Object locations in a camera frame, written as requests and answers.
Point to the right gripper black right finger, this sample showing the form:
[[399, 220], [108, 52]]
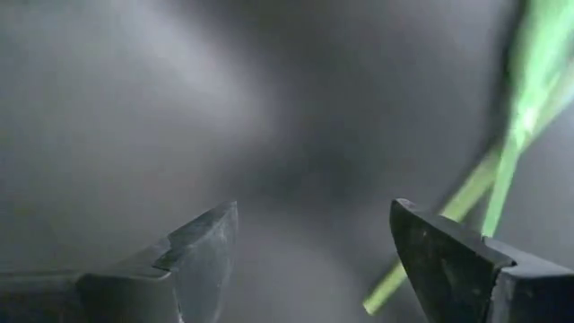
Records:
[[448, 278]]

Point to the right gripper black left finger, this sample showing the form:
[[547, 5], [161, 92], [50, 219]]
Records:
[[197, 278]]

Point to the orange tulip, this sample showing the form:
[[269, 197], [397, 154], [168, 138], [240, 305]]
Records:
[[529, 112]]

